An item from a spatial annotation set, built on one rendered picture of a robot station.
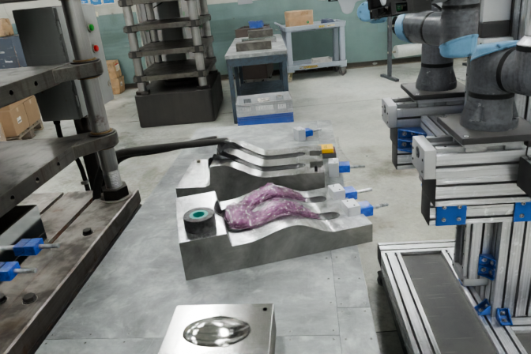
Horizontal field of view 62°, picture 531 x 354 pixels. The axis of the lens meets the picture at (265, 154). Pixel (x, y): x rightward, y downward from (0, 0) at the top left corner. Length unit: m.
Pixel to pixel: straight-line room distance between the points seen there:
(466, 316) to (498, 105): 0.93
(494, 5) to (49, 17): 1.45
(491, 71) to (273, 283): 0.78
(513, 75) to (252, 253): 0.79
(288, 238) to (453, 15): 0.64
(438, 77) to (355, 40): 6.29
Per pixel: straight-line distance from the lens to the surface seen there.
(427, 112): 1.82
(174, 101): 5.45
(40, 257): 1.40
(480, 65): 1.33
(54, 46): 1.75
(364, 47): 8.09
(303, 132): 1.99
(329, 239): 1.18
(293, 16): 7.28
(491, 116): 1.35
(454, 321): 1.94
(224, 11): 7.87
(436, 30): 1.08
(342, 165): 1.61
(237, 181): 1.46
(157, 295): 1.13
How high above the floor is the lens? 1.46
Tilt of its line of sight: 21 degrees down
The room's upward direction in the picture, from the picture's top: 6 degrees counter-clockwise
